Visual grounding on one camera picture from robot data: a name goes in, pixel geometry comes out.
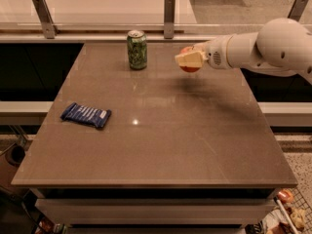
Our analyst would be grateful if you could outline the wire basket with snacks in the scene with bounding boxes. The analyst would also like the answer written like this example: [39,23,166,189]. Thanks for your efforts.
[259,188,312,234]

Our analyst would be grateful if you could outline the red apple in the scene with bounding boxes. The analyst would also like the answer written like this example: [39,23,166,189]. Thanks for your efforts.
[180,46,200,73]

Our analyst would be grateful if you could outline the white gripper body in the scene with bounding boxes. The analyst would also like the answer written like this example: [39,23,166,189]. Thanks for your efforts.
[204,35,232,69]

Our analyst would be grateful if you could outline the blue rxbar wrapper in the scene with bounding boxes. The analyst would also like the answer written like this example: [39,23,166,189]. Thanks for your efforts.
[60,102,111,129]

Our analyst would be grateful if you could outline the white drawer front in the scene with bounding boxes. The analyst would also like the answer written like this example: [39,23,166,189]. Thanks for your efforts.
[36,199,275,225]

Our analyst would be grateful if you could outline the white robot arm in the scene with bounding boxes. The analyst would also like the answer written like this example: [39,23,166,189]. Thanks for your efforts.
[175,19,312,84]

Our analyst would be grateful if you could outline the right metal rail bracket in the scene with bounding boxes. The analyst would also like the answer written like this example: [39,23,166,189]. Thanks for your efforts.
[288,0,309,21]

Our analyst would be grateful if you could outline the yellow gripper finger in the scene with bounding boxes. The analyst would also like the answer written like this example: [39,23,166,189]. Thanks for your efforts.
[186,43,206,52]
[175,51,207,68]

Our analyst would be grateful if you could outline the middle metal rail bracket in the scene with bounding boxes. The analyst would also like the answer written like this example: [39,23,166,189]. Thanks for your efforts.
[164,0,176,39]

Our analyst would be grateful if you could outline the left metal rail bracket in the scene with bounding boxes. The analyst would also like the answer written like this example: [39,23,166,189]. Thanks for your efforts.
[32,0,58,39]

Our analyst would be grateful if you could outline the dark round bin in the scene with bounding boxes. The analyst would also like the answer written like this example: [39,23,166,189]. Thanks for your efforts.
[5,145,25,167]

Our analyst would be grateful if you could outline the metal rail bracket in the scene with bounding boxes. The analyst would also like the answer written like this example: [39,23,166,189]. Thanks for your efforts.
[32,0,58,39]
[288,0,309,21]
[164,0,176,39]

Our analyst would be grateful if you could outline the green soda can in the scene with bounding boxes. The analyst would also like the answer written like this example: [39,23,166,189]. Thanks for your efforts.
[127,30,147,70]

